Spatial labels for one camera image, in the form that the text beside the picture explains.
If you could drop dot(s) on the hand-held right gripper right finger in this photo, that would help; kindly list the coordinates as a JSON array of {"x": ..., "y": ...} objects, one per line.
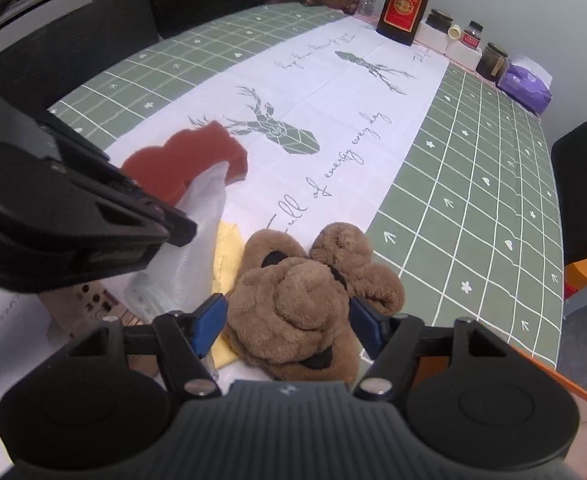
[{"x": 368, "y": 325}]

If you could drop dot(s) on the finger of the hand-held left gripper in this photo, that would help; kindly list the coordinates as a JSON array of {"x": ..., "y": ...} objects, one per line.
[
  {"x": 123, "y": 180},
  {"x": 143, "y": 227}
]

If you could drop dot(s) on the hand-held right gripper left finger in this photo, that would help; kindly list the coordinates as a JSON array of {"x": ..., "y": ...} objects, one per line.
[{"x": 208, "y": 322}]

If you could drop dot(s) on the translucent white plastic bag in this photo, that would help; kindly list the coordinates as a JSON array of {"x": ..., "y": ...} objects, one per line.
[{"x": 188, "y": 270}]

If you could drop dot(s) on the orange cardboard box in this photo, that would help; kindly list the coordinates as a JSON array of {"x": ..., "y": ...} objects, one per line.
[{"x": 548, "y": 367}]

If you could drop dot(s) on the red sponge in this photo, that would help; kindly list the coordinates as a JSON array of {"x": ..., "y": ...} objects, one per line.
[{"x": 173, "y": 160}]

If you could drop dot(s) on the yellow cloth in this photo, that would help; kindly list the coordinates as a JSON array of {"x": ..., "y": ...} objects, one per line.
[{"x": 228, "y": 255}]

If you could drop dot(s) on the wooden radio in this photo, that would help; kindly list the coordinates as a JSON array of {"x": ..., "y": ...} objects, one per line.
[{"x": 88, "y": 310}]

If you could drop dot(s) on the green and white printed tablecloth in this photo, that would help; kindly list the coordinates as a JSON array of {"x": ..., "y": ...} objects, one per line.
[{"x": 473, "y": 185}]

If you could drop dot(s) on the orange cardboard piece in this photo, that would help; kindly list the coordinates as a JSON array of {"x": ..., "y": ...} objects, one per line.
[{"x": 581, "y": 277}]

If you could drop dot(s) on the purple tissue pack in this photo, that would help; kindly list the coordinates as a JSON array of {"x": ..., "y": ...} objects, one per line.
[{"x": 526, "y": 85}]

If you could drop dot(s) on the dark glass jar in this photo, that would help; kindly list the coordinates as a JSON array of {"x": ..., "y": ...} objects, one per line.
[
  {"x": 439, "y": 20},
  {"x": 492, "y": 62}
]

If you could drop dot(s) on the small white cup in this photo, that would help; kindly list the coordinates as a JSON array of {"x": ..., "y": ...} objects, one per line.
[{"x": 454, "y": 32}]

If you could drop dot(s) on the small jar with red label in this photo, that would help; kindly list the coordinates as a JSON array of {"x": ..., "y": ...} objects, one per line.
[{"x": 472, "y": 35}]

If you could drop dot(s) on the brown liquor bottle red label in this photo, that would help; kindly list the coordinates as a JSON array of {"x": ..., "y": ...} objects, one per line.
[{"x": 403, "y": 10}]

